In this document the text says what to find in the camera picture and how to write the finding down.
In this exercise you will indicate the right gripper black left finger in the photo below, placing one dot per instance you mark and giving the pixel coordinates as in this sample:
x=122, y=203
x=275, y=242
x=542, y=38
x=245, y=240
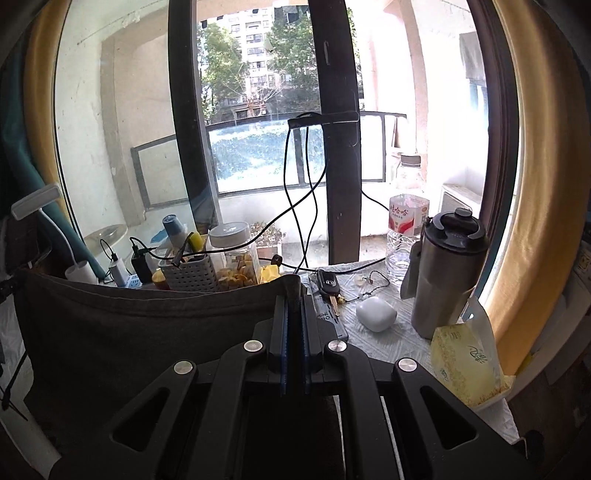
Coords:
x=273, y=334

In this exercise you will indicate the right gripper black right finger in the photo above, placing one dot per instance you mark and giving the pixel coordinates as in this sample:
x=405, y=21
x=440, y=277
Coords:
x=324, y=368

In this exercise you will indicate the dark grey t-shirt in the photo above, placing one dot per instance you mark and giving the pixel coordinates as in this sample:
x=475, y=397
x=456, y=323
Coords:
x=93, y=349

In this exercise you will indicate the white textured tablecloth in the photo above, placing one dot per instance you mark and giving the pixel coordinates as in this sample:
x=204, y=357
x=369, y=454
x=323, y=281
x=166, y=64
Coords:
x=359, y=281

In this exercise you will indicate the white earbuds case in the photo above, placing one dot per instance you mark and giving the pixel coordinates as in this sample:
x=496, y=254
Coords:
x=376, y=314

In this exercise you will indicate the black car key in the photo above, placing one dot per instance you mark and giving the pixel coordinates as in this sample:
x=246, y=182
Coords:
x=328, y=284

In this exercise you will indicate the yellow snack bag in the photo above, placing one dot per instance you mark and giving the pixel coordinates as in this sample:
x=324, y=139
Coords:
x=269, y=273

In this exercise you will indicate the clear snack jar grey lid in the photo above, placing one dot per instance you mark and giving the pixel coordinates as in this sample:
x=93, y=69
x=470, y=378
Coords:
x=233, y=255

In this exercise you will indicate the white perforated plastic basket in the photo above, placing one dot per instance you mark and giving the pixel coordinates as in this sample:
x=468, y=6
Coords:
x=196, y=275

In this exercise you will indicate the steel travel mug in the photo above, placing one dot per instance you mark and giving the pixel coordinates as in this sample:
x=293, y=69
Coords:
x=445, y=266

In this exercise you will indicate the yellow tissue pack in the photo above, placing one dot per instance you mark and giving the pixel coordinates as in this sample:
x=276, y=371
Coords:
x=464, y=358

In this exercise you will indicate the black power adapter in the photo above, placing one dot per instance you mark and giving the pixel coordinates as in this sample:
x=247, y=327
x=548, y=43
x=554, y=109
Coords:
x=140, y=265

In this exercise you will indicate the blue cap spray bottle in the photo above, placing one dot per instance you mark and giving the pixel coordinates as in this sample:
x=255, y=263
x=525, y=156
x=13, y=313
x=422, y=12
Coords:
x=175, y=230

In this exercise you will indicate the white usb charger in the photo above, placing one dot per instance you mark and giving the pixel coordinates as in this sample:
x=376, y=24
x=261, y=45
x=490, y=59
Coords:
x=118, y=271

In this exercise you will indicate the clear water bottle red label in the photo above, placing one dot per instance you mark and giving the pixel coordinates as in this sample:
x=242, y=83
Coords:
x=408, y=209

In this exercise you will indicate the white desk lamp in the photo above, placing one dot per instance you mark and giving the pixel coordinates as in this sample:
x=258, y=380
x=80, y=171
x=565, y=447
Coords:
x=34, y=203

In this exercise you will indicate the yellow curtain left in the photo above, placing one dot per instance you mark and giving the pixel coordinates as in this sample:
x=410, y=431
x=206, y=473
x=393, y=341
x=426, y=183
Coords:
x=39, y=88

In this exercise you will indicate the yellow curtain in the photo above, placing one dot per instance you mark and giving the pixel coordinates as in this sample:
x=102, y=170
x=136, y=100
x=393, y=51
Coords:
x=555, y=182
x=39, y=88

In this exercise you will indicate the yellow curtain right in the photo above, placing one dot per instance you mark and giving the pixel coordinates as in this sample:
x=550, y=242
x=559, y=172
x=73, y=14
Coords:
x=555, y=182

